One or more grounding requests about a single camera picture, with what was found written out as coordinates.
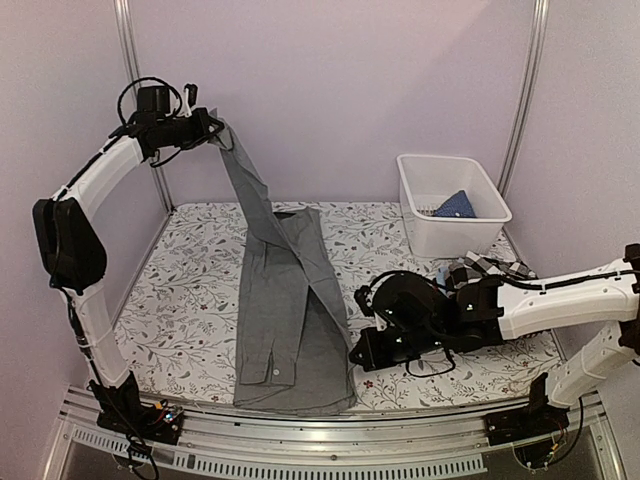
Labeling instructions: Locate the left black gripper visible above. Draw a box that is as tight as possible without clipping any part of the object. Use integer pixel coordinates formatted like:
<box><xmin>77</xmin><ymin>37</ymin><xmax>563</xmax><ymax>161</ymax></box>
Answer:
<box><xmin>159</xmin><ymin>107</ymin><xmax>225</xmax><ymax>150</ymax></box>

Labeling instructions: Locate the metal corner post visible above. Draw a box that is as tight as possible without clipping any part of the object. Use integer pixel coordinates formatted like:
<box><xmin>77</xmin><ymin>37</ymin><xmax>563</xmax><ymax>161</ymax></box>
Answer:
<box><xmin>497</xmin><ymin>0</ymin><xmax>550</xmax><ymax>197</ymax></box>
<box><xmin>112</xmin><ymin>0</ymin><xmax>174</xmax><ymax>211</ymax></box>

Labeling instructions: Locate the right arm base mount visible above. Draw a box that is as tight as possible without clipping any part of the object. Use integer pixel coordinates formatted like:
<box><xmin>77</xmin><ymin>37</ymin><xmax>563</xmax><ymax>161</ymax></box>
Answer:
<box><xmin>483</xmin><ymin>397</ymin><xmax>569</xmax><ymax>446</ymax></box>

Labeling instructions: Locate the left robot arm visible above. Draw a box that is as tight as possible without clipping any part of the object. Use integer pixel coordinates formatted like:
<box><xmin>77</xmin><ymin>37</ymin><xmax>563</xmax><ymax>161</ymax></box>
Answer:
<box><xmin>32</xmin><ymin>77</ymin><xmax>224</xmax><ymax>434</ymax></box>

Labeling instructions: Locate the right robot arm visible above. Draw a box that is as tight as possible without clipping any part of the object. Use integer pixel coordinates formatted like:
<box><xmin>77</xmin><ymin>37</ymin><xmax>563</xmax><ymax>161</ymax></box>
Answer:
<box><xmin>349</xmin><ymin>244</ymin><xmax>639</xmax><ymax>436</ymax></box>

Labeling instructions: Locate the blue dotted cloth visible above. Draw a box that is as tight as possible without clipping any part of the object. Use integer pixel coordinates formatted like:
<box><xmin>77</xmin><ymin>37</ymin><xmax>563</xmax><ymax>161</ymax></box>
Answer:
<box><xmin>433</xmin><ymin>190</ymin><xmax>476</xmax><ymax>219</ymax></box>

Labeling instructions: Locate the left metal corner post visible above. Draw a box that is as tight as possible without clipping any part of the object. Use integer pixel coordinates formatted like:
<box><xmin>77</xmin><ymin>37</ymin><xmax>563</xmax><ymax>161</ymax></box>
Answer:
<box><xmin>112</xmin><ymin>0</ymin><xmax>174</xmax><ymax>211</ymax></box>

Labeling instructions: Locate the aluminium front rail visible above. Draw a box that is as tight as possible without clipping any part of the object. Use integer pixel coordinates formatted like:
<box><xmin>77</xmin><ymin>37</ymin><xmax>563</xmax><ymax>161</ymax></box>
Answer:
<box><xmin>42</xmin><ymin>394</ymin><xmax>626</xmax><ymax>480</ymax></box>

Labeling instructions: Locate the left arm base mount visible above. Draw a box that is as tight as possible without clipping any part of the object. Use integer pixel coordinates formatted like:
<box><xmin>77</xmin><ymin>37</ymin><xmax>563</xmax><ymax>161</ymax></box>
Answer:
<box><xmin>97</xmin><ymin>397</ymin><xmax>184</xmax><ymax>445</ymax></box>

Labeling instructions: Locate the right metal corner post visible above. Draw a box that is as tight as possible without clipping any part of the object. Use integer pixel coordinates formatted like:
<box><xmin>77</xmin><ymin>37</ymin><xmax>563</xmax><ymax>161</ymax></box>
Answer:
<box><xmin>497</xmin><ymin>0</ymin><xmax>550</xmax><ymax>197</ymax></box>

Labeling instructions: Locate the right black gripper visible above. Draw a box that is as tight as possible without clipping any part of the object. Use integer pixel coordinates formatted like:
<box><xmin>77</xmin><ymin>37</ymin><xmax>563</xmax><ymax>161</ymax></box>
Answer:
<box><xmin>349</xmin><ymin>324</ymin><xmax>443</xmax><ymax>372</ymax></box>

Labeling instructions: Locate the floral patterned table cloth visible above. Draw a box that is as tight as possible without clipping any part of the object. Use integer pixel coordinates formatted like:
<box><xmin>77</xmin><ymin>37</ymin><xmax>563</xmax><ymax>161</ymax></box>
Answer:
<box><xmin>115</xmin><ymin>202</ymin><xmax>561</xmax><ymax>414</ymax></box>

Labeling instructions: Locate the white plastic bin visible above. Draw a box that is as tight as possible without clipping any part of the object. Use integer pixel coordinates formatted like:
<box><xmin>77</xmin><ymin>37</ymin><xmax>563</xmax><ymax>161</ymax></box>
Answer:
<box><xmin>396</xmin><ymin>154</ymin><xmax>512</xmax><ymax>259</ymax></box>

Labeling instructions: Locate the grey long sleeve shirt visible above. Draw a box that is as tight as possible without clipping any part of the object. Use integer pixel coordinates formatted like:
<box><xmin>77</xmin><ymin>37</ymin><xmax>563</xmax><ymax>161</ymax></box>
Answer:
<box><xmin>212</xmin><ymin>126</ymin><xmax>357</xmax><ymax>416</ymax></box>

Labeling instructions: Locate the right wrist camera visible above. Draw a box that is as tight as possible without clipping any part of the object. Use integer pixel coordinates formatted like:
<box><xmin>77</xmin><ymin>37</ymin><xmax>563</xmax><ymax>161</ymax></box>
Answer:
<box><xmin>354</xmin><ymin>285</ymin><xmax>375</xmax><ymax>317</ymax></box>

